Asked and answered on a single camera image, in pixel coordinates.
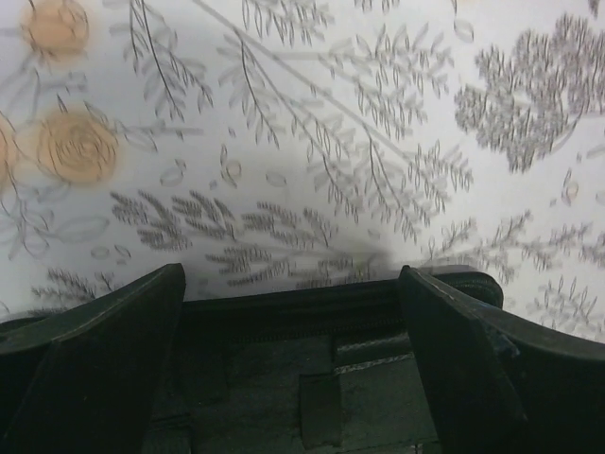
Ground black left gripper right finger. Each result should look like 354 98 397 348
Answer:
397 266 604 453

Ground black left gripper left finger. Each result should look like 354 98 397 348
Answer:
1 264 185 453

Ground black zippered tool case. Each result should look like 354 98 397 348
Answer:
0 265 504 454

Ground floral patterned table mat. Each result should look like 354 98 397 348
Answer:
1 1 604 341

